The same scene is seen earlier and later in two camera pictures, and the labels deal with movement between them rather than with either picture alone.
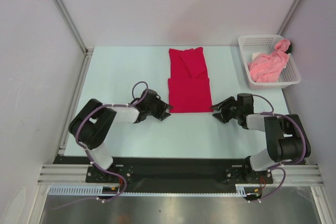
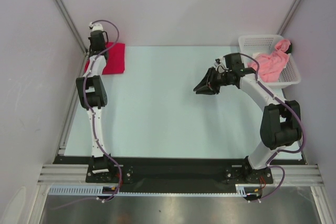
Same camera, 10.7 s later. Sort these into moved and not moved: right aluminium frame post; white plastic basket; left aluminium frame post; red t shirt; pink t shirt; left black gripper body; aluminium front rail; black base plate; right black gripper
Moved: right black gripper; red t shirt; left black gripper body
Not moved: aluminium front rail; right aluminium frame post; black base plate; left aluminium frame post; pink t shirt; white plastic basket
